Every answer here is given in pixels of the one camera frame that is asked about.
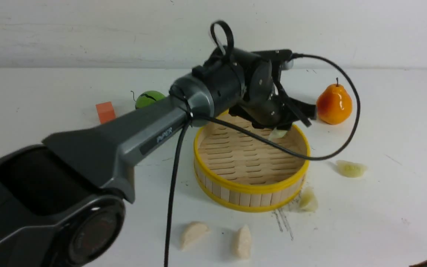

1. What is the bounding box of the yellow bamboo steamer tray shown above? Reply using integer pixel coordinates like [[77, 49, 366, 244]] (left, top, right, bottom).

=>
[[193, 123, 310, 212]]

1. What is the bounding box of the pale green dumpling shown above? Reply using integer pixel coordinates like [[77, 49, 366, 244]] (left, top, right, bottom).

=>
[[268, 128, 288, 141]]

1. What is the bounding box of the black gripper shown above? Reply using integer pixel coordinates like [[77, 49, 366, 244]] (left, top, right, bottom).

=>
[[230, 49, 317, 128]]

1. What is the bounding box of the green toy watermelon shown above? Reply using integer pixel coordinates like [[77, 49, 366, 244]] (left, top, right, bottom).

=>
[[131, 90, 166, 109]]

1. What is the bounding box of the orange toy pear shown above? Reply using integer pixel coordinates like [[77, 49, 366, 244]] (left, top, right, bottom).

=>
[[316, 78, 353, 125]]

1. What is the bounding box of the orange foam cube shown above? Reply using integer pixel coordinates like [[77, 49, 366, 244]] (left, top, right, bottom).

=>
[[95, 102, 116, 124]]

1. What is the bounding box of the pale white dumpling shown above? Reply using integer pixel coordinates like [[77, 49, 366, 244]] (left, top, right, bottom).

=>
[[232, 225, 252, 260]]

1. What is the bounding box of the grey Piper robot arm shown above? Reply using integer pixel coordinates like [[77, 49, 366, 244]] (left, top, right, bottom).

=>
[[0, 49, 317, 267]]

